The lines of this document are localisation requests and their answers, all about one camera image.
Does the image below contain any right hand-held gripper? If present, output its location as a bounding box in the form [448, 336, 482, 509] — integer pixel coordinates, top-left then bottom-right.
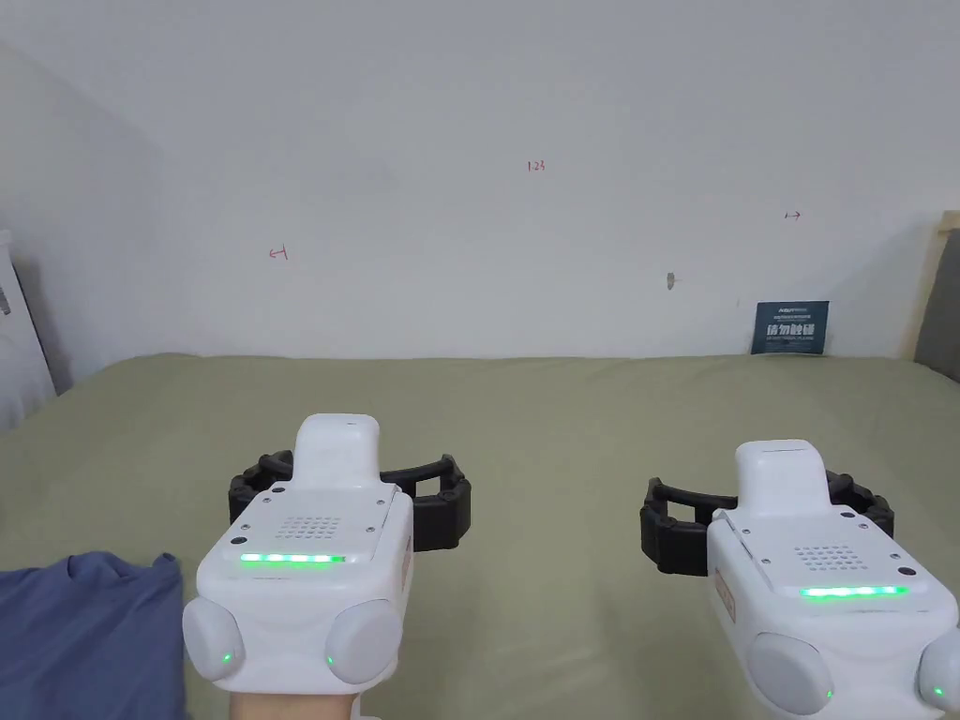
[638, 439, 960, 720]

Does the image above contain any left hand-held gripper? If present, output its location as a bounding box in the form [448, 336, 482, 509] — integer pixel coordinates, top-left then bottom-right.
[182, 413, 473, 706]

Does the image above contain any person's left hand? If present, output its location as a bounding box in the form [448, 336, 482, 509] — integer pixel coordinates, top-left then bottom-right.
[228, 689, 363, 720]

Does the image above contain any dark blue sign card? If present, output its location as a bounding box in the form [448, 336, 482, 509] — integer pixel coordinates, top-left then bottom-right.
[749, 299, 832, 356]

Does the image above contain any bed with pale green sheet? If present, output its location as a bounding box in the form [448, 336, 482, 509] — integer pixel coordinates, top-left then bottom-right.
[0, 352, 960, 720]

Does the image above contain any grey padded headboard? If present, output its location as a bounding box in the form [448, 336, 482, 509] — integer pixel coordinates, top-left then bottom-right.
[911, 210, 960, 385]

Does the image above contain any dark blue shirt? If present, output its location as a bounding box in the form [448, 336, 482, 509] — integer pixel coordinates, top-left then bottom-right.
[0, 550, 190, 720]

